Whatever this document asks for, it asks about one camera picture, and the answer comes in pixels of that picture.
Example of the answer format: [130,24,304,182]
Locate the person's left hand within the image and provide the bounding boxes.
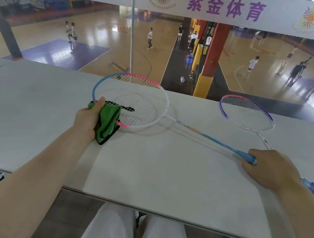
[71,92,107,144]

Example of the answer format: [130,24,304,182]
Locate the yellow padded post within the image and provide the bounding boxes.
[191,42,204,72]

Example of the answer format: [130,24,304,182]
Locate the green black cleaning cloth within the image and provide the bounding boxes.
[81,97,136,150]

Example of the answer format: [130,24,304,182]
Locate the purple pink badminton racket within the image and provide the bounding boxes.
[212,92,281,151]

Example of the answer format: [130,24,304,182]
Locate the group of distant people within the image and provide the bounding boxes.
[60,0,314,94]

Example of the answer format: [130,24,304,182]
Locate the red pillar with yellow base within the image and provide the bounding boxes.
[192,20,233,102]

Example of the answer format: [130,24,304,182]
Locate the person's right hand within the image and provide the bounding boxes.
[237,145,307,197]

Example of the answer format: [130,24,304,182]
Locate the person's left forearm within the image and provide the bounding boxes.
[0,114,96,238]

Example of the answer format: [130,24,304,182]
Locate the metal window mullion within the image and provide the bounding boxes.
[114,0,146,74]

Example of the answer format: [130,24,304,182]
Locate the dark hoop post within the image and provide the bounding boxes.
[0,6,32,61]

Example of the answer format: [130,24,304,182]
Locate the person's white trousers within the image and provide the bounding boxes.
[74,198,206,238]

